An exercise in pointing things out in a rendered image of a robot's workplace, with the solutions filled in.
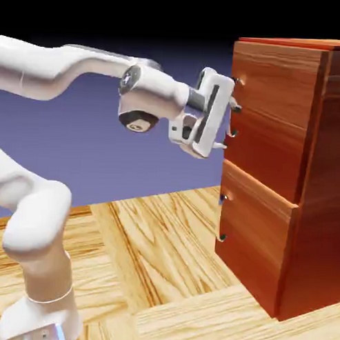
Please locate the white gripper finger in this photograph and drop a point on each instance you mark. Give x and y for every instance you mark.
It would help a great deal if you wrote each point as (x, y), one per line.
(220, 145)
(235, 106)

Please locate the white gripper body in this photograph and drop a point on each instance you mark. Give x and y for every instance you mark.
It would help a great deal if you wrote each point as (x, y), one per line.
(223, 90)

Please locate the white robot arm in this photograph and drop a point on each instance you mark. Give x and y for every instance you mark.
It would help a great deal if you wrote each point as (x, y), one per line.
(150, 88)

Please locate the large reddish wooden cabinet door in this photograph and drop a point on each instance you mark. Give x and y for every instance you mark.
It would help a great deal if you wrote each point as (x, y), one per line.
(274, 107)

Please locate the small reddish wooden cabinet door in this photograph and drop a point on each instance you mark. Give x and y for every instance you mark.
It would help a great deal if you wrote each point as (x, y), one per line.
(253, 244)

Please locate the reddish brown wooden cabinet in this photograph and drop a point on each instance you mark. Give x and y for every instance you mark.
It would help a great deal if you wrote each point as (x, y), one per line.
(321, 191)

